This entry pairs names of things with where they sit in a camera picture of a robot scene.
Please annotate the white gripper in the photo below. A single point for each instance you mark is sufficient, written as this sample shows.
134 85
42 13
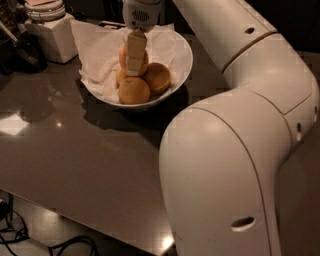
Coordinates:
141 16

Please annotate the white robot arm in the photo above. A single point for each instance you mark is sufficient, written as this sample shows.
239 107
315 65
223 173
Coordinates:
219 158

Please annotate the hidden back orange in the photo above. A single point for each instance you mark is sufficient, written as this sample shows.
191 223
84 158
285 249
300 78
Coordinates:
120 76

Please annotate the small box behind bowl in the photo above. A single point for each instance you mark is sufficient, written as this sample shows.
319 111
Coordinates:
111 25

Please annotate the white ceramic bowl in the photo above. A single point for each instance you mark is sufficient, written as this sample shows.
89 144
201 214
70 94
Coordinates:
182 65

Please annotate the white paper napkin liner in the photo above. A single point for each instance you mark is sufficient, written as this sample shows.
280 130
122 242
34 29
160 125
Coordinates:
98 50

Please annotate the white ceramic jar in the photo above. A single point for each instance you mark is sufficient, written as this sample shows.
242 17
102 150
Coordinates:
50 22

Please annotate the dark pan with handle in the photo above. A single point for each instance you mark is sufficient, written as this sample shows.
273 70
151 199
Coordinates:
28 50

